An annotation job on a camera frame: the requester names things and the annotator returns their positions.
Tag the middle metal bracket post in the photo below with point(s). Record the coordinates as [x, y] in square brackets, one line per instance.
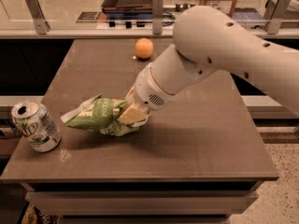
[157, 16]

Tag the silver 7up can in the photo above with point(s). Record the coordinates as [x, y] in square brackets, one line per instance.
[35, 123]

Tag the green jalapeno chip bag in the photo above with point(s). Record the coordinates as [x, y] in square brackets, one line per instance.
[100, 115]

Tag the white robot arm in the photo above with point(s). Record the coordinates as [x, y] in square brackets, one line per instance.
[206, 40]

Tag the left metal bracket post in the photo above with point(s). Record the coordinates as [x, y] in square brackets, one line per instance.
[41, 25]

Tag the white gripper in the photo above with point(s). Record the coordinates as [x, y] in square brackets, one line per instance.
[147, 89]

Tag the orange fruit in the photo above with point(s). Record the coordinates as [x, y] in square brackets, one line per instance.
[143, 48]

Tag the metal bracket post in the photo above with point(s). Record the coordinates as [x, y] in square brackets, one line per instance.
[157, 16]
[275, 21]
[41, 25]

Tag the snack bag under table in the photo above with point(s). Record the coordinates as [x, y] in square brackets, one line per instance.
[33, 216]

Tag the right metal bracket post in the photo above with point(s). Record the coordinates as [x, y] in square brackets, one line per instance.
[275, 21]

